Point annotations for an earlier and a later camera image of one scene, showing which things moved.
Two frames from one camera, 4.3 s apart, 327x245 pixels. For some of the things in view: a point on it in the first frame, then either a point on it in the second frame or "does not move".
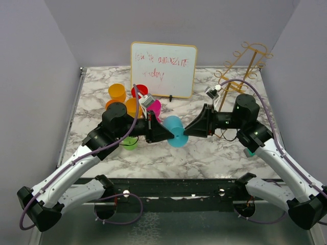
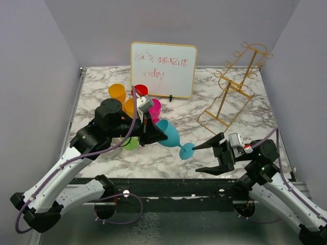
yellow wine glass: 117,91 does not move
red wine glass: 141,89 does not move
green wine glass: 130,140 does not move
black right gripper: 204,124 to 224,152
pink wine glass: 156,106 does not move
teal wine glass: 174,124 to 186,152
